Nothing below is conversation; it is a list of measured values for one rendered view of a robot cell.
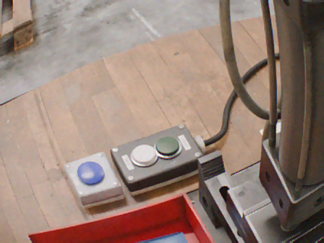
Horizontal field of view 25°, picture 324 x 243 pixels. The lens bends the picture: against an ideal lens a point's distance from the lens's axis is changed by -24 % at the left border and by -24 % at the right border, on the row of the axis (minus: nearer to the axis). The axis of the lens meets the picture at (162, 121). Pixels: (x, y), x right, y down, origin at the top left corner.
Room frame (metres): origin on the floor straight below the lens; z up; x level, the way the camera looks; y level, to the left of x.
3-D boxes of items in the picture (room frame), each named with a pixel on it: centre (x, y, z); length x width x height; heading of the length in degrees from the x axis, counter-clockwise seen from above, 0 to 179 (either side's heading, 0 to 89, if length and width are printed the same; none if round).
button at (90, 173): (0.74, 0.10, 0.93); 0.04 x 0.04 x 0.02
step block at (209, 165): (0.67, -0.06, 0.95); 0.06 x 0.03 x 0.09; 18
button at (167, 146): (0.77, 0.00, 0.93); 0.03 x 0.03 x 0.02
